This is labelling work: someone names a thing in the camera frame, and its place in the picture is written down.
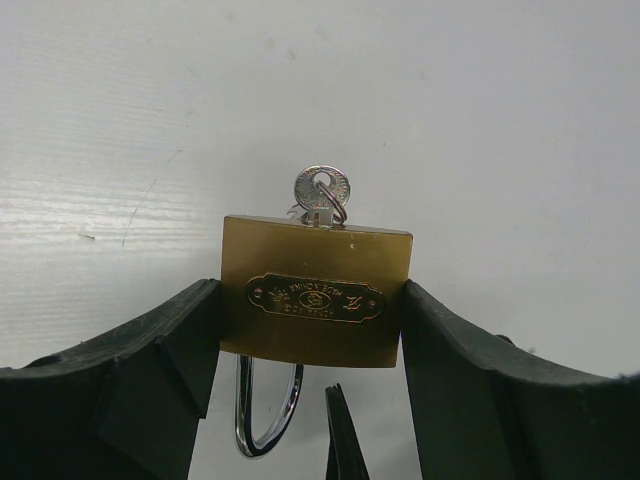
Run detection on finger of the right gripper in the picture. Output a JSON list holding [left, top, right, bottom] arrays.
[[325, 383, 370, 480]]

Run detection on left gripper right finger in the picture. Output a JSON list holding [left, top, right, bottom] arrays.
[[401, 282, 639, 479]]

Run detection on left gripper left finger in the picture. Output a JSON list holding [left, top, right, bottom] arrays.
[[1, 279, 221, 479]]

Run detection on large brass padlock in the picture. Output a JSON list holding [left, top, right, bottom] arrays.
[[218, 214, 415, 459]]

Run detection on silver key bunch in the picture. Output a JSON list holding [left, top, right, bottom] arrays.
[[287, 165, 351, 228]]

